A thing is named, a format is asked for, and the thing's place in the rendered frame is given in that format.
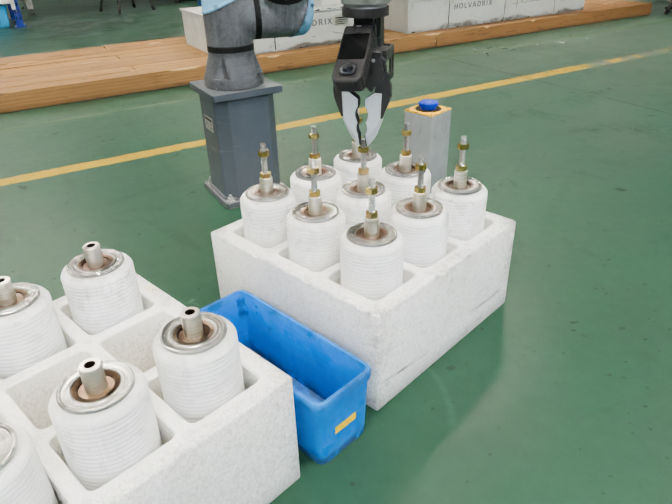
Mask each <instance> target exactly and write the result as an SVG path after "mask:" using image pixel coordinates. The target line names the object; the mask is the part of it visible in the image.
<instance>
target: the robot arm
mask: <svg viewBox="0 0 672 504"><path fill-rule="evenodd" d="M390 2H391V0H341V3H342V4H343V5H344V6H342V16H343V17H346V18H354V24H353V26H346V27H345V29H344V33H343V36H342V40H341V44H340V47H339V51H338V55H337V59H336V62H335V66H334V70H333V73H332V81H333V94H334V98H335V101H336V104H337V106H338V109H339V112H340V114H341V116H342V118H343V121H344V123H345V125H346V127H347V129H348V131H349V133H350V135H351V137H352V138H353V140H354V141H355V142H356V144H357V145H361V144H360V142H361V132H360V128H359V122H360V118H359V115H358V113H359V106H360V96H359V95H358V94H357V93H356V91H363V90H364V88H368V90H369V91H370V92H372V91H373V90H374V87H375V91H374V93H372V94H371V95H369V96H368V97H367V98H366V99H365V108H366V110H367V112H368V118H367V120H366V127H367V130H366V134H365V142H366V146H369V145H370V144H371V142H372V141H373V140H374V138H375V137H376V135H377V133H378V131H379V129H380V126H381V123H382V121H383V118H384V114H385V112H386V109H387V107H388V105H389V102H390V100H391V96H392V83H391V81H390V79H392V77H393V76H394V44H386V43H384V17H385V16H388V15H389V5H387V4H388V3H390ZM201 3H202V11H201V13H202V14H203V21H204V29H205V36H206V44H207V51H208V57H207V63H206V69H205V74H204V82H205V87H206V88H208V89H211V90H218V91H236V90H245V89H251V88H255V87H258V86H260V85H262V84H263V83H264V75H263V71H262V69H261V67H260V64H259V62H258V59H257V57H256V54H255V51H254V41H253V40H255V39H267V38H279V37H295V36H300V35H304V34H306V33H307V32H308V31H309V29H310V28H311V25H312V21H313V16H314V7H313V6H314V0H201ZM391 58H392V67H391ZM388 59H389V72H387V65H386V62H387V60H388Z"/></svg>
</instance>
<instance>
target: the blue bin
mask: <svg viewBox="0 0 672 504"><path fill-rule="evenodd" d="M200 312H210V313H214V314H217V315H219V316H222V317H224V318H226V319H227V320H229V321H230V322H231V323H232V324H233V325H234V326H235V328H236V331H237V336H238V342H239V343H241V344H242V345H244V346H245V347H247V348H248V349H250V350H251V351H253V352H254V353H256V354H257V355H259V356H260V357H262V358H263V359H265V360H266V361H268V362H269V363H271V364H272V365H274V366H275V367H277V368H278V369H280V370H281V371H283V372H284V373H286V374H287V375H289V376H290V377H291V378H292V385H293V396H294V408H295V420H296V431H297V443H298V449H300V450H301V451H302V452H303V453H305V454H306V455H307V456H308V457H310V458H311V459H312V460H313V461H315V462H316V463H318V464H326V463H328V462H329V461H330V460H331V459H333V458H334V457H335V456H336V455H337V454H339V453H340V452H341V451H342V450H343V449H345V448H346V447H347V446H348V445H349V444H351V443H352V442H353V441H354V440H355V439H357V438H358V437H359V436H360V435H361V434H362V433H363V432H364V426H365V411H366V395H367V381H368V380H369V378H370V374H371V368H370V366H369V365H368V364H367V363H366V362H365V361H363V360H361V359H360V358H358V357H356V356H355V355H353V354H351V353H350V352H348V351H346V350H345V349H343V348H341V347H340V346H338V345H336V344H335V343H333V342H331V341H330V340H328V339H326V338H325V337H323V336H321V335H320V334H318V333H316V332H315V331H313V330H311V329H310V328H308V327H306V326H305V325H303V324H301V323H300V322H298V321H296V320H295V319H293V318H291V317H290V316H288V315H286V314H285V313H283V312H281V311H280V310H278V309H276V308H275V307H273V306H271V305H270V304H268V303H266V302H265V301H263V300H261V299H260V298H258V297H256V296H255V295H253V294H251V293H250V292H248V291H246V290H237V291H235V292H233V293H231V294H229V295H227V296H225V297H223V298H221V299H219V300H217V301H215V302H213V303H211V304H209V305H207V306H205V307H203V308H201V309H200Z"/></svg>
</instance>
